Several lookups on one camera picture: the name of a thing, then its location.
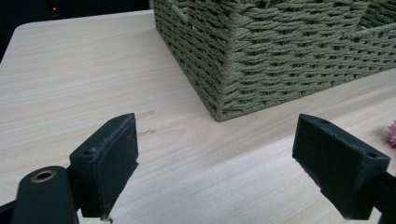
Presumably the pink flower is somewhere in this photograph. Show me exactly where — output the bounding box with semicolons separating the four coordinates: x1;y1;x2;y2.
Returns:
387;120;396;148

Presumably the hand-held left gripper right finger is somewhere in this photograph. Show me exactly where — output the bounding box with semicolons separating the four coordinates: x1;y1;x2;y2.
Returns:
291;113;391;221

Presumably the green woven basket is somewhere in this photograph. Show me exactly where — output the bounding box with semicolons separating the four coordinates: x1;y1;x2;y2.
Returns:
152;0;396;122

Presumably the dark device with red light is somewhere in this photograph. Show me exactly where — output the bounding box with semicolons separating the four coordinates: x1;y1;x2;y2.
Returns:
46;0;68;19

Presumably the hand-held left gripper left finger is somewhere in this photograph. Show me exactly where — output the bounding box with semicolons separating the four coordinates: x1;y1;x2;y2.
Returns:
68;112;140;219

